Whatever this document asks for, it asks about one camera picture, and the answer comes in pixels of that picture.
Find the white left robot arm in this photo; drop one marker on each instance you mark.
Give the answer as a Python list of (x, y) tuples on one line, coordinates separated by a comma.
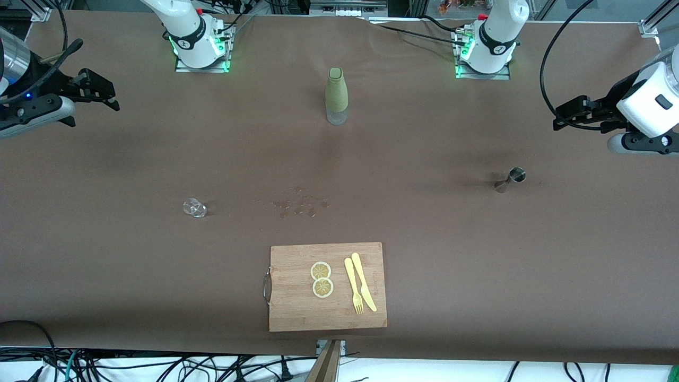
[(496, 32)]

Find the yellow plastic knife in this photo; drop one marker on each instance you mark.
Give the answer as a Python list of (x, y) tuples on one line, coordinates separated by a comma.
[(364, 281)]

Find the aluminium frame corner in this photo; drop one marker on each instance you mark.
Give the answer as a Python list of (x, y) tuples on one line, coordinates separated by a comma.
[(655, 21), (40, 10)]

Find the lemon slice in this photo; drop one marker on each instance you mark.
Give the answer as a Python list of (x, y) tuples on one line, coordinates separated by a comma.
[(321, 270), (322, 288)]

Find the wooden post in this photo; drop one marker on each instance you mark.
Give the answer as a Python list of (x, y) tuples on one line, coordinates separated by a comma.
[(324, 366)]

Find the wooden cutting board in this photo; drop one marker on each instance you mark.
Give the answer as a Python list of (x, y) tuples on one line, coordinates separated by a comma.
[(297, 307)]

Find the steel jigger measuring cup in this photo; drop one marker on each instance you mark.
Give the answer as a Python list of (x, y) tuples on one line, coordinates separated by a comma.
[(512, 178)]

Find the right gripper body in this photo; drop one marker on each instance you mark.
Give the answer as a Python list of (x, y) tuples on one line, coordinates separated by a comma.
[(46, 78)]

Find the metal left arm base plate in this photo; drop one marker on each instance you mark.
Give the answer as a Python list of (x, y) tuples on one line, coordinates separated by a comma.
[(482, 76)]

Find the grey metal box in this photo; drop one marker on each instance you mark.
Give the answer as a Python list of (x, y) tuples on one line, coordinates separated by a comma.
[(347, 6)]

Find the clear glass cup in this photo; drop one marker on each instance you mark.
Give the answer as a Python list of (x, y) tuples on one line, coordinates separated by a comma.
[(195, 208)]

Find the small metal bracket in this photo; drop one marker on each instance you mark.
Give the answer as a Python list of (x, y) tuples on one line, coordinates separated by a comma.
[(342, 345)]

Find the spilled liquid drops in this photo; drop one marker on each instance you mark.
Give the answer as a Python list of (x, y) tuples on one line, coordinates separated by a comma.
[(302, 204)]

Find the green sleeved glass bottle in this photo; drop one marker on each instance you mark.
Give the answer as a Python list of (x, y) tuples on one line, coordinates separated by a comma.
[(336, 90)]

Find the brown table mat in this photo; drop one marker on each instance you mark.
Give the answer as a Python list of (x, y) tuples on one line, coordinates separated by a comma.
[(106, 265)]

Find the yellow plastic fork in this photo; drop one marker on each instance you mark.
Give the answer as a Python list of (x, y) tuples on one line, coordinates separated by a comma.
[(352, 281)]

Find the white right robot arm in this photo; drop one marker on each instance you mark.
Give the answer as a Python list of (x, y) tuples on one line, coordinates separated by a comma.
[(185, 26)]

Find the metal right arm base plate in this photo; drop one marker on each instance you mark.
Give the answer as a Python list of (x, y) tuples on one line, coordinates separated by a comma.
[(201, 70)]

